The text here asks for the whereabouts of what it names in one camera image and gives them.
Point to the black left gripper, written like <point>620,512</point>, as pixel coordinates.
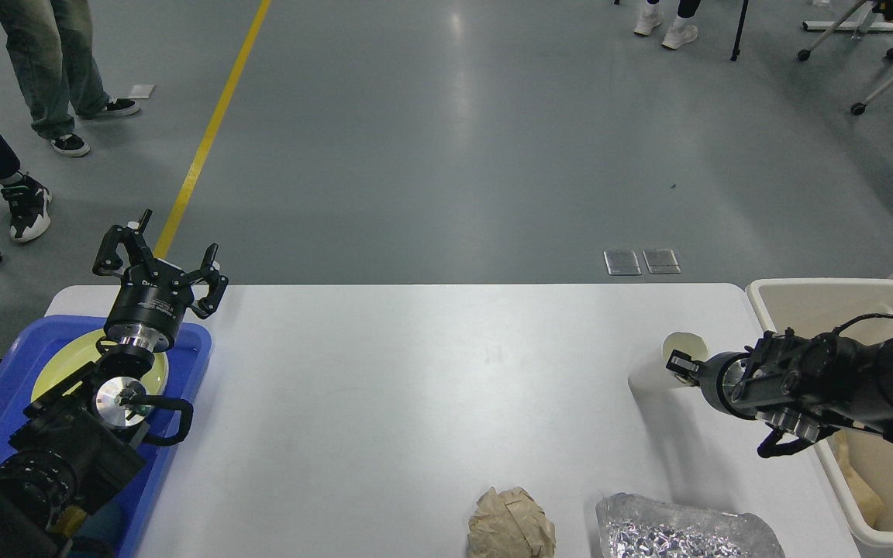
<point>153,297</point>

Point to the white paper cup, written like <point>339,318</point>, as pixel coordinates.
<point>652,374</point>

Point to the crumpled brown paper ball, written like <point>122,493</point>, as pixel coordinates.
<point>510,523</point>

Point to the beige plastic bin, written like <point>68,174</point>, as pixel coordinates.
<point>811,306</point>

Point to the blue plastic tray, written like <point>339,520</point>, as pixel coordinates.
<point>21,366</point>

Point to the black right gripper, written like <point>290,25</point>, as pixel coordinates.
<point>716,377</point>

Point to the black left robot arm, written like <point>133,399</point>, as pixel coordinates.
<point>80,444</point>

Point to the brown paper in bin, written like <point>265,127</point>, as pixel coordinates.
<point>869,502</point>

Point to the rolling chair base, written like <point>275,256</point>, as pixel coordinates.
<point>853,57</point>

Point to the black tripod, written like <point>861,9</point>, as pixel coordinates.
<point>739,31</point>

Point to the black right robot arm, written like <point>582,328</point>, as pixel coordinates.
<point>805,390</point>

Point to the yellow plate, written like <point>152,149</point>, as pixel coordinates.
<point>84,350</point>

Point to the floor outlet plate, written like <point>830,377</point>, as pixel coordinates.
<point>629,263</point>

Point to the person in baggy jeans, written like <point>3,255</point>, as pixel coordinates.
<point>50,46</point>

